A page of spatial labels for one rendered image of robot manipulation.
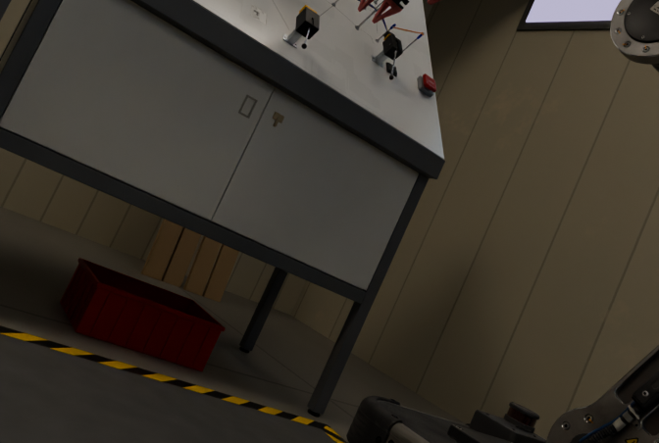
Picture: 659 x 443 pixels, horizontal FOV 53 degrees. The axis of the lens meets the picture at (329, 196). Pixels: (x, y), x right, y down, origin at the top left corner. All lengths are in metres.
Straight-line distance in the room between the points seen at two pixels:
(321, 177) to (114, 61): 0.63
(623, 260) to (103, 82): 2.40
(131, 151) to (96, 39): 0.27
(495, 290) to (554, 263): 0.34
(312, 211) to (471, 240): 1.95
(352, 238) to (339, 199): 0.13
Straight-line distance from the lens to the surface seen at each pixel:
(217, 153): 1.75
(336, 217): 1.92
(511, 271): 3.52
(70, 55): 1.66
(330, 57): 1.94
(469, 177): 3.91
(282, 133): 1.81
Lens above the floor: 0.44
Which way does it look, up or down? 5 degrees up
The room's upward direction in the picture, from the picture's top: 25 degrees clockwise
